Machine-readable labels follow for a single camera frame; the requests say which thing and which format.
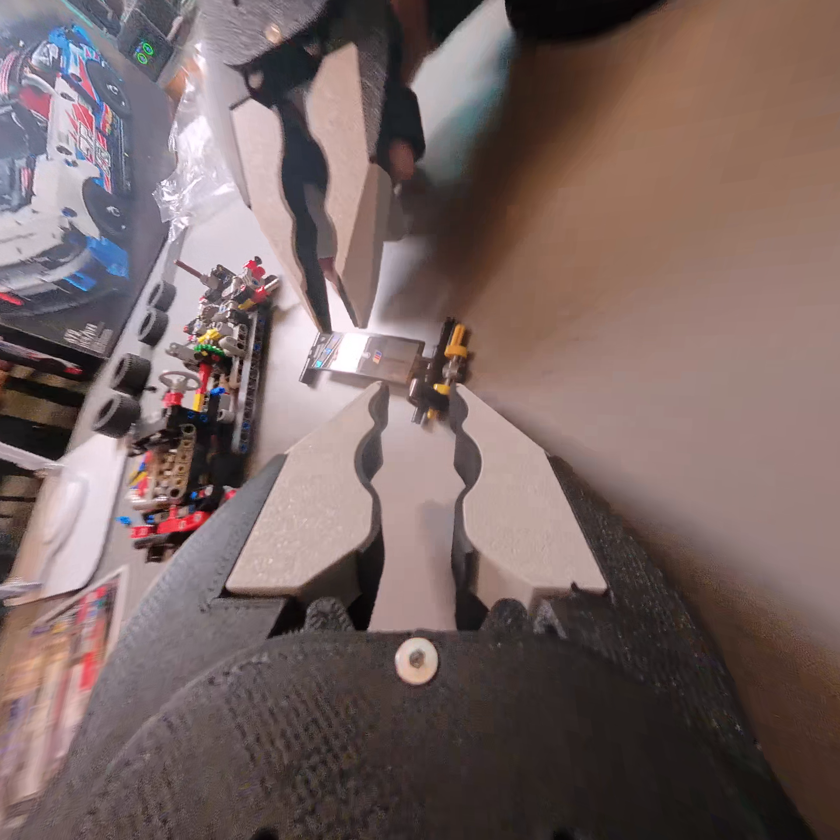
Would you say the lego car chassis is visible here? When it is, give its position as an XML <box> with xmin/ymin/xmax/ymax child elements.
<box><xmin>115</xmin><ymin>256</ymin><xmax>284</xmax><ymax>567</ymax></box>

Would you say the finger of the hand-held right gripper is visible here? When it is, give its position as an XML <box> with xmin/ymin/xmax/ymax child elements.
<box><xmin>230</xmin><ymin>94</ymin><xmax>333</xmax><ymax>333</ymax></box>
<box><xmin>304</xmin><ymin>45</ymin><xmax>396</xmax><ymax>329</ymax></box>

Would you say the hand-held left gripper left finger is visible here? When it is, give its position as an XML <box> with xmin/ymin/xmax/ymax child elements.
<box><xmin>224</xmin><ymin>379</ymin><xmax>392</xmax><ymax>599</ymax></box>

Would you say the colourful instruction booklet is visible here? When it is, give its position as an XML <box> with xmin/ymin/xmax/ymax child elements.
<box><xmin>0</xmin><ymin>566</ymin><xmax>130</xmax><ymax>809</ymax></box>

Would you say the black curved lego panel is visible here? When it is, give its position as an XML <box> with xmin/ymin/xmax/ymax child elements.
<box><xmin>298</xmin><ymin>318</ymin><xmax>471</xmax><ymax>409</ymax></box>

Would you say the clear plastic bag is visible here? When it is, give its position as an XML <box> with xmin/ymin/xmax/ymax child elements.
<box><xmin>151</xmin><ymin>38</ymin><xmax>255</xmax><ymax>228</ymax></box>

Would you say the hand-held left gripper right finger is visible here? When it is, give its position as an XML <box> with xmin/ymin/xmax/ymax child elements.
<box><xmin>448</xmin><ymin>382</ymin><xmax>609</xmax><ymax>599</ymax></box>

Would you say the black box with green light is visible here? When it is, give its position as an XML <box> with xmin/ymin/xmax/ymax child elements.
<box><xmin>115</xmin><ymin>8</ymin><xmax>178</xmax><ymax>84</ymax></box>

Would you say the person's right hand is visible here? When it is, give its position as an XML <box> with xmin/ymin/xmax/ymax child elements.
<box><xmin>387</xmin><ymin>0</ymin><xmax>462</xmax><ymax>182</ymax></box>

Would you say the lego set box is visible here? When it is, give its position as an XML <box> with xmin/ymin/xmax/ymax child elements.
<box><xmin>0</xmin><ymin>0</ymin><xmax>179</xmax><ymax>360</ymax></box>

